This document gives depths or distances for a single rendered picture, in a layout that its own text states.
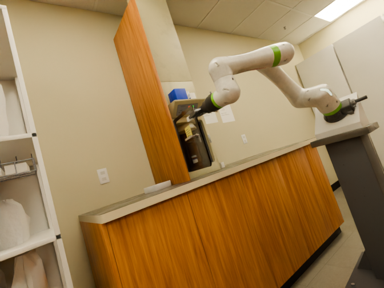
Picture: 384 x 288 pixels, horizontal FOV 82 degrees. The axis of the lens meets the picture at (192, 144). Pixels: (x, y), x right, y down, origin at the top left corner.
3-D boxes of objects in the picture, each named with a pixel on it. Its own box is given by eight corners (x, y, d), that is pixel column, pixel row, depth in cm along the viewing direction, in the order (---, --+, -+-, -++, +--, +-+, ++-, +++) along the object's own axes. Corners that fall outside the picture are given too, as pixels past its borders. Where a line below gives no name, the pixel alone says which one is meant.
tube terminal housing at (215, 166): (172, 183, 180) (146, 96, 188) (203, 173, 199) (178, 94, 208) (189, 179, 160) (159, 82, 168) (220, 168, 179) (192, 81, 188)
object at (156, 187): (144, 194, 156) (143, 188, 156) (160, 188, 169) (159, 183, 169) (156, 191, 149) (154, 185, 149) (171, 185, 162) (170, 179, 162)
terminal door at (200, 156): (190, 172, 160) (174, 120, 164) (212, 166, 134) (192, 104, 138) (189, 172, 160) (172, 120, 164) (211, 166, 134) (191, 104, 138)
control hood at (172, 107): (170, 118, 165) (166, 106, 166) (203, 114, 184) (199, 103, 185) (178, 112, 156) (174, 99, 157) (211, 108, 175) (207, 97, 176)
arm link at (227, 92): (234, 99, 101) (248, 96, 107) (223, 74, 102) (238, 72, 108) (214, 111, 112) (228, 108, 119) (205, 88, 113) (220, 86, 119)
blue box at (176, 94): (171, 105, 168) (167, 94, 169) (182, 104, 174) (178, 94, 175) (177, 100, 160) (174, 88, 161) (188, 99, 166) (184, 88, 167)
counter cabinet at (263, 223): (114, 360, 141) (79, 221, 151) (286, 228, 263) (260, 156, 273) (159, 448, 88) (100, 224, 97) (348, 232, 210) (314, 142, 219)
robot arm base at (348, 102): (367, 93, 139) (363, 87, 137) (371, 110, 131) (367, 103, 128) (323, 111, 158) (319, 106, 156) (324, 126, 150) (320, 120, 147)
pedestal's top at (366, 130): (379, 127, 145) (377, 121, 146) (370, 133, 124) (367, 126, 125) (327, 141, 169) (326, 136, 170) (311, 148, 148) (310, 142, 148)
